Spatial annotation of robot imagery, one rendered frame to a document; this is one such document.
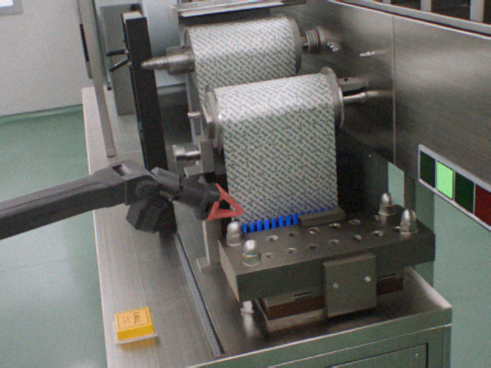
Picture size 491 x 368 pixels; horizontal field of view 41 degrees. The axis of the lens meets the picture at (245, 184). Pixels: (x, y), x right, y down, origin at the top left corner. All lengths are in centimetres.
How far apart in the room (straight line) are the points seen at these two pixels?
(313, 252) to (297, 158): 22
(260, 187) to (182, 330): 33
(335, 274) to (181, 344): 32
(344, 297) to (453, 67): 47
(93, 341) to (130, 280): 151
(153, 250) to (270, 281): 48
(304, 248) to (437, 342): 32
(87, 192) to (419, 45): 64
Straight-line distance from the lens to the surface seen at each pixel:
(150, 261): 159
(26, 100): 699
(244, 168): 135
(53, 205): 120
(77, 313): 325
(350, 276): 127
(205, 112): 134
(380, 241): 131
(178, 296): 143
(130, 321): 133
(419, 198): 170
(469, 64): 108
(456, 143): 114
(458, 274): 329
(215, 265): 151
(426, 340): 137
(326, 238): 132
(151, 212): 132
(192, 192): 132
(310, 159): 139
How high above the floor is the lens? 162
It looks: 22 degrees down
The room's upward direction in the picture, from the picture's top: 6 degrees counter-clockwise
